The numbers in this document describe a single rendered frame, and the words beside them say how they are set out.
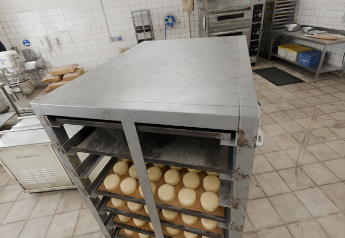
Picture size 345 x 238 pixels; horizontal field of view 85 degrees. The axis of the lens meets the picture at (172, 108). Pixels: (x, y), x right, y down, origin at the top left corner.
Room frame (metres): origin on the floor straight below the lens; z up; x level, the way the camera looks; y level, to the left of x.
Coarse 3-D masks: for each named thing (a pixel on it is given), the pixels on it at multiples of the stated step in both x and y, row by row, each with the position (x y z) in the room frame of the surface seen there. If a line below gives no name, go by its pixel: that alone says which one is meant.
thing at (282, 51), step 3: (279, 45) 5.41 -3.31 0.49; (282, 45) 5.39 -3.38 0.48; (285, 45) 5.35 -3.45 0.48; (288, 45) 5.32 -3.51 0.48; (291, 45) 5.28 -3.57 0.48; (294, 45) 5.24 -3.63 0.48; (297, 45) 5.20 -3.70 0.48; (279, 48) 5.32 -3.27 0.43; (282, 48) 5.18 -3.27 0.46; (285, 48) 5.06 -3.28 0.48; (279, 51) 5.30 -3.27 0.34; (282, 51) 5.16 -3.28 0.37; (285, 51) 5.07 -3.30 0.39; (279, 54) 5.29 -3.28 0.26; (282, 54) 5.15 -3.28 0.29; (285, 54) 5.07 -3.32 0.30
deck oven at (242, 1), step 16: (208, 0) 5.15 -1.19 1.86; (224, 0) 5.19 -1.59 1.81; (240, 0) 5.22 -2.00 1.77; (256, 0) 5.25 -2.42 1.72; (208, 16) 5.16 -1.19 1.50; (224, 16) 5.17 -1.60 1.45; (240, 16) 5.21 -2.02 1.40; (256, 16) 5.26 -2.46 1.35; (208, 32) 5.16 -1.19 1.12; (224, 32) 5.11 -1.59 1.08; (240, 32) 5.21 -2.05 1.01; (256, 32) 5.24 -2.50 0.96; (256, 48) 5.27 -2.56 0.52
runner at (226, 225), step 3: (228, 207) 0.29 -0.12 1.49; (228, 210) 0.28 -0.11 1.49; (228, 213) 0.28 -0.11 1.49; (228, 216) 0.27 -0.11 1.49; (228, 219) 0.26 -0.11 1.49; (219, 222) 0.26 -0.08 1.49; (228, 222) 0.26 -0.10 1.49; (219, 225) 0.25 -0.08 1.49; (222, 225) 0.25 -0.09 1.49; (225, 225) 0.25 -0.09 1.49; (228, 225) 0.25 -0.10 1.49; (225, 228) 0.24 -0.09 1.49; (228, 228) 0.24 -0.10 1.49
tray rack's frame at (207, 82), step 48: (144, 48) 0.82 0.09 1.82; (192, 48) 0.72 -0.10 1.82; (240, 48) 0.63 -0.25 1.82; (48, 96) 0.42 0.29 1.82; (96, 96) 0.38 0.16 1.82; (144, 96) 0.35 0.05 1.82; (192, 96) 0.33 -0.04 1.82; (240, 96) 0.30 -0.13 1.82; (240, 144) 0.24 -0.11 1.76; (144, 192) 0.32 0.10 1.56; (240, 192) 0.23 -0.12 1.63
